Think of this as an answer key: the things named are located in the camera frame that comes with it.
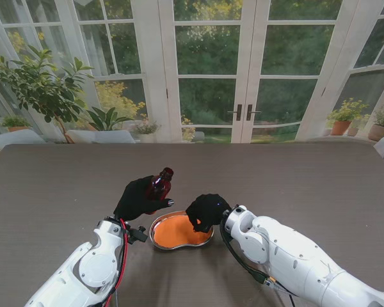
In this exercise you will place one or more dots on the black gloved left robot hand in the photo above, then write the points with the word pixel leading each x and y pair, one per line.
pixel 132 203

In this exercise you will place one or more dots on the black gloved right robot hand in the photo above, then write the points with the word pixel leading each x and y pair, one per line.
pixel 209 211

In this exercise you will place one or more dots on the red translucent sample bottle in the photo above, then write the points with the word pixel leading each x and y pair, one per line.
pixel 161 187

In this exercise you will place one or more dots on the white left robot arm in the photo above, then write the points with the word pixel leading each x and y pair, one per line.
pixel 92 265

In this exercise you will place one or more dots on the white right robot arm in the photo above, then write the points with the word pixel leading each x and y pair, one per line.
pixel 291 243

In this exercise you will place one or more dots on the kidney-shaped steel tray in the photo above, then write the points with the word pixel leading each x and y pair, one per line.
pixel 151 233

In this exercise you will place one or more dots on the orange tray liner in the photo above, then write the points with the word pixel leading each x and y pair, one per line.
pixel 169 233

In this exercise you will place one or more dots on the white rectangular planter box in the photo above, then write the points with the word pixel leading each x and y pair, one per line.
pixel 99 136

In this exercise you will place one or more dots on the small flowering plant white pot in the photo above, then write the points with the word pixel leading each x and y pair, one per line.
pixel 145 129

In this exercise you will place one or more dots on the broad-leaf green plant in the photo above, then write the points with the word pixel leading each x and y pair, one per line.
pixel 107 120

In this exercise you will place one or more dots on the pale grey armchair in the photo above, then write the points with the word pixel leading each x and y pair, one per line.
pixel 16 138

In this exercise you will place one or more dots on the small bush in orange pot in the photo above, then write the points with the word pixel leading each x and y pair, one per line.
pixel 15 123

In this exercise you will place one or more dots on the tall leafy potted tree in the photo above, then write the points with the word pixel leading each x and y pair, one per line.
pixel 41 86

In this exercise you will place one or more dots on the yellow-green plant in terracotta pot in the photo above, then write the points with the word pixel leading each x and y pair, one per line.
pixel 340 126

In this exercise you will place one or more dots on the green plant in beige pot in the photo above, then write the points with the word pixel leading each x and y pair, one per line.
pixel 380 131

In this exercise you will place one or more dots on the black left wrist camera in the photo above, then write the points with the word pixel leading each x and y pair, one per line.
pixel 137 235

